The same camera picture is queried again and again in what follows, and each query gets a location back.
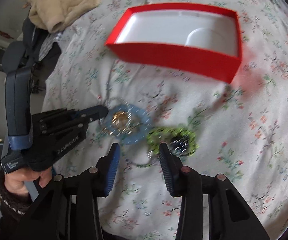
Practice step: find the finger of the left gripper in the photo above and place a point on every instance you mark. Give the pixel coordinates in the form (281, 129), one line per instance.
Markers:
(91, 114)

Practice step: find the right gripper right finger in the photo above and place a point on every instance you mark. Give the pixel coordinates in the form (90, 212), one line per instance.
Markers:
(171, 168)

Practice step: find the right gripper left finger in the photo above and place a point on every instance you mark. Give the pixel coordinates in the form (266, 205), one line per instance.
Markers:
(106, 171)

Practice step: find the gold rings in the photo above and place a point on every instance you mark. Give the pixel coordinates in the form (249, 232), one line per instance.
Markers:
(120, 120)

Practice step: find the brown knitted sleeve forearm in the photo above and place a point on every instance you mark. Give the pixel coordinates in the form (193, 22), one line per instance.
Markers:
(12, 205)

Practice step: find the person's left hand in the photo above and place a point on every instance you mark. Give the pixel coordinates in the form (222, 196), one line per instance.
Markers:
(14, 182)

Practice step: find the floral white bedsheet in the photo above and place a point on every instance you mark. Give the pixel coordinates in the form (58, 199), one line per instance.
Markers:
(240, 129)

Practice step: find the red cardboard box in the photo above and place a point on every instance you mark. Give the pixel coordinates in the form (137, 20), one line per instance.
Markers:
(197, 38)

